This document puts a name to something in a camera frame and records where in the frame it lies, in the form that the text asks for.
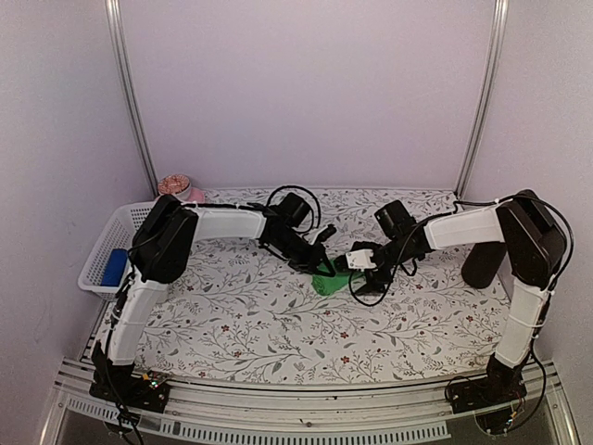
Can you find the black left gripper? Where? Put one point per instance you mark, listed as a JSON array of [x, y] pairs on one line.
[[310, 265]]

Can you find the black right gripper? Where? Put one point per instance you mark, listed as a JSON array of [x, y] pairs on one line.
[[373, 285]]

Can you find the green microfiber towel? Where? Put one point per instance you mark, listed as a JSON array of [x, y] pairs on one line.
[[326, 286]]

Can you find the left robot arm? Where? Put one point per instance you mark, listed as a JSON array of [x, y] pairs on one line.
[[161, 248]]

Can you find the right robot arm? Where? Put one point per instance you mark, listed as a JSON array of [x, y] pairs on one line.
[[522, 228]]

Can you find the dark brown cylinder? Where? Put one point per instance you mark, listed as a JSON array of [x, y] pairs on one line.
[[482, 264]]

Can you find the floral patterned table mat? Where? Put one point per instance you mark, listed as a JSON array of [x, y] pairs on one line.
[[242, 315]]

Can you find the pink plate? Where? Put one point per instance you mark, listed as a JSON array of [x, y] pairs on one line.
[[196, 195]]

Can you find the white plastic basket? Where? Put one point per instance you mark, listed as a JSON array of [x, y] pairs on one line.
[[117, 233]]

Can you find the blue rolled towel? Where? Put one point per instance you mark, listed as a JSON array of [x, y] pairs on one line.
[[116, 267]]

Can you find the aluminium front rail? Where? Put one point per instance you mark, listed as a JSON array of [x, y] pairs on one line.
[[211, 412]]

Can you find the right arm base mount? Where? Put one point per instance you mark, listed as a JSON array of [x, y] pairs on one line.
[[465, 394]]

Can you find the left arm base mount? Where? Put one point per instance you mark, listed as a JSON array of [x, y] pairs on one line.
[[117, 384]]

